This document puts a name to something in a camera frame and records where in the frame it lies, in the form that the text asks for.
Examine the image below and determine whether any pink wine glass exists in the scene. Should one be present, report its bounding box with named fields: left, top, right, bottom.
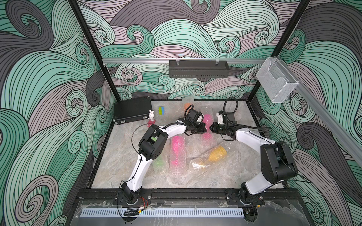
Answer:
left=201, top=114, right=214, bottom=142

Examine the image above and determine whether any bubble wrap sheet of yellow glass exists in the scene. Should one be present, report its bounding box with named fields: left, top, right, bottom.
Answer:
left=189, top=141, right=233, bottom=172

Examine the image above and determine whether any yellow wine glass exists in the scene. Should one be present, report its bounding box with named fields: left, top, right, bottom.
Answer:
left=196, top=146, right=228, bottom=168

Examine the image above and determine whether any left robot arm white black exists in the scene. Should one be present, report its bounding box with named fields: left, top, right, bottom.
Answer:
left=121, top=116, right=206, bottom=204

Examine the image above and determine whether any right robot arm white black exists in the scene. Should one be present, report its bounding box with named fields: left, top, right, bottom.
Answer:
left=209, top=122, right=298, bottom=205

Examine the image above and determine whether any orange glass in bubble wrap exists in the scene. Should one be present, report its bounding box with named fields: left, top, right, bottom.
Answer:
left=182, top=96, right=195, bottom=112

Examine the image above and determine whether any green glass in bubble wrap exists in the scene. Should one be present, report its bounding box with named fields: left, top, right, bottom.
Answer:
left=152, top=143, right=169, bottom=175

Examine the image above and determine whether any green blue small block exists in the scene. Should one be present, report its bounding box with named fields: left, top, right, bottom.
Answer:
left=158, top=106, right=165, bottom=115

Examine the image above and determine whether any white bunny figurine pink base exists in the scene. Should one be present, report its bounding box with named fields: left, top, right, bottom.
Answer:
left=147, top=110, right=156, bottom=127

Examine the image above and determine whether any black case box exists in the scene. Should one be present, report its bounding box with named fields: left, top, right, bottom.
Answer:
left=113, top=97, right=152, bottom=125

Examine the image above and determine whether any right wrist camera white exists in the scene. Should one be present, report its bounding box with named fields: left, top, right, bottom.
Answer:
left=216, top=111, right=225, bottom=125

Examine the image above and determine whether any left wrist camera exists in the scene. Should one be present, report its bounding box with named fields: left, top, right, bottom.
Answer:
left=186, top=109, right=203, bottom=124

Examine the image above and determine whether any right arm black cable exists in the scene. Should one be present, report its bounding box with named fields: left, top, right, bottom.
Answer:
left=222, top=96, right=272, bottom=133

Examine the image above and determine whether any black wall tray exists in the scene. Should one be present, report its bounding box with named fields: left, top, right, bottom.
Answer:
left=168, top=61, right=230, bottom=80

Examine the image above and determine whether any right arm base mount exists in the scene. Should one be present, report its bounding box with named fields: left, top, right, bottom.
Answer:
left=225, top=188, right=265, bottom=207

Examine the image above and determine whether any clear plastic wall bin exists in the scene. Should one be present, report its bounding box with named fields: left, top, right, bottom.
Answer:
left=256, top=57, right=299, bottom=103

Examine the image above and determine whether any aluminium rail back wall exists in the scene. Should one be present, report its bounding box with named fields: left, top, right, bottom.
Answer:
left=102, top=57, right=266, bottom=65

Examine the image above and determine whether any aluminium rail wall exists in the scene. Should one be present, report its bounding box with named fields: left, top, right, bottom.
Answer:
left=102, top=57, right=266, bottom=65
left=281, top=61, right=362, bottom=165

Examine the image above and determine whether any white slotted cable duct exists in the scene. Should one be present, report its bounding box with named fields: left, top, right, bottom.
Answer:
left=79, top=207, right=244, bottom=218

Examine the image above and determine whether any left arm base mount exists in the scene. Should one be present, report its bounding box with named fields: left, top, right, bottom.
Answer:
left=114, top=188, right=152, bottom=206

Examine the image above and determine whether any aluminium rail right wall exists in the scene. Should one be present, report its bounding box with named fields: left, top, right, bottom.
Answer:
left=281, top=61, right=362, bottom=165

